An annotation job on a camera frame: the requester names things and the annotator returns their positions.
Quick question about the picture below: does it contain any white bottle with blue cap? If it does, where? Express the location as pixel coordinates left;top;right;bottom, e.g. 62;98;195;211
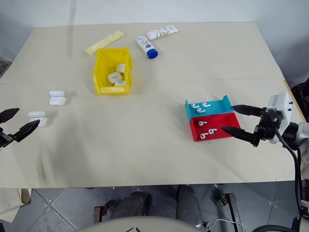
136;35;159;59

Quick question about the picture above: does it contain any yellow plastic bin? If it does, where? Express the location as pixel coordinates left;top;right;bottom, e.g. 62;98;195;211
93;47;134;96

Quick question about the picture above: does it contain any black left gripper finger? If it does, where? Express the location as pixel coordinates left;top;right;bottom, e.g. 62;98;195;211
0;108;20;124
13;119;41;142

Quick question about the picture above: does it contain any silver robot torso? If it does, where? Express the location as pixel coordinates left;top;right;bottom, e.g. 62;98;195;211
78;216;202;232

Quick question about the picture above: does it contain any white plastic sheet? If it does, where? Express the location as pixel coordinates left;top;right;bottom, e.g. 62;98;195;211
0;188;25;225

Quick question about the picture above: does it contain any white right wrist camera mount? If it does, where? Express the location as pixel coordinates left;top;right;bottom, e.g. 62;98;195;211
267;91;294;146

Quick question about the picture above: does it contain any pale yellow plastic packet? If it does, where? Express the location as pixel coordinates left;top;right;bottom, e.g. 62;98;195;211
84;29;125;57

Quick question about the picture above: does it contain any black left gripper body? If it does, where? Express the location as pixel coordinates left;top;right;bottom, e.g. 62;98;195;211
0;128;15;148

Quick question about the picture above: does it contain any white Dove tube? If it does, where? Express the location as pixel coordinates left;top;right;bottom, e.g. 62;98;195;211
146;24;180;41

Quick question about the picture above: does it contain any thin white cable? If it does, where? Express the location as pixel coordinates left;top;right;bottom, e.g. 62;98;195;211
208;218;247;232

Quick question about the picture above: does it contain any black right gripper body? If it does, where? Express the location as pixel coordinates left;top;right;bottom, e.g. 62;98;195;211
254;107;283;142

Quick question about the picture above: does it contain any blue plastic tray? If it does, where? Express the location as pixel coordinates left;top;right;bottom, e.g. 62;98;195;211
184;95;235;120

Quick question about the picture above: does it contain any red plastic tray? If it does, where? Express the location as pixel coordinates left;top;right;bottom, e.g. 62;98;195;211
188;112;242;143

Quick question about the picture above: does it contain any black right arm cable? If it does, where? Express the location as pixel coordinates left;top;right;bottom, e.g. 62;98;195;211
274;129;304;218

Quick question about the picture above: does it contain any black bag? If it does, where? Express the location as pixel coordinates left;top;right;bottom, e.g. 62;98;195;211
290;77;309;122

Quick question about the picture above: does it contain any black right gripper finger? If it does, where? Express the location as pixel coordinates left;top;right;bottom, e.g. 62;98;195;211
230;104;265;116
221;126;260;147

